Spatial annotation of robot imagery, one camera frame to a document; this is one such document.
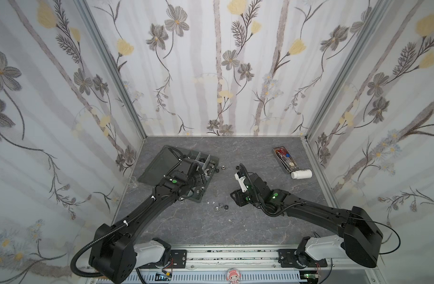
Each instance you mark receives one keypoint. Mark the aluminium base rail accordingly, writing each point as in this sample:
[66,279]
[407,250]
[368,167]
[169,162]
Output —
[256,264]

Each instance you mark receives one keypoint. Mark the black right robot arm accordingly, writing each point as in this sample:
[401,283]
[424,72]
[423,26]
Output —
[355,234]

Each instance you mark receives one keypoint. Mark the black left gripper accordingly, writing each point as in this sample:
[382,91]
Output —
[200,178]

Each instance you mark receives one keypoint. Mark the white plastic bottle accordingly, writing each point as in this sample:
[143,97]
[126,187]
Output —
[301,174]

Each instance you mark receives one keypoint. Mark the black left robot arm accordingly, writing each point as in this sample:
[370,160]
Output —
[114,254]

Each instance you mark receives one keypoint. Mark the pink doll figure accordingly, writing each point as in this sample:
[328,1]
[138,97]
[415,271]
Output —
[233,276]

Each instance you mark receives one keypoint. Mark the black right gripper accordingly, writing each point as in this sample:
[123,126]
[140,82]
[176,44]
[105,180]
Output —
[249,179]

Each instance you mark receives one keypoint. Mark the grey metal tool tray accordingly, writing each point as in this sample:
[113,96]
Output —
[285,159]

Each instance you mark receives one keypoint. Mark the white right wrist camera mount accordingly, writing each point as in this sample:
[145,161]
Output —
[241,181]

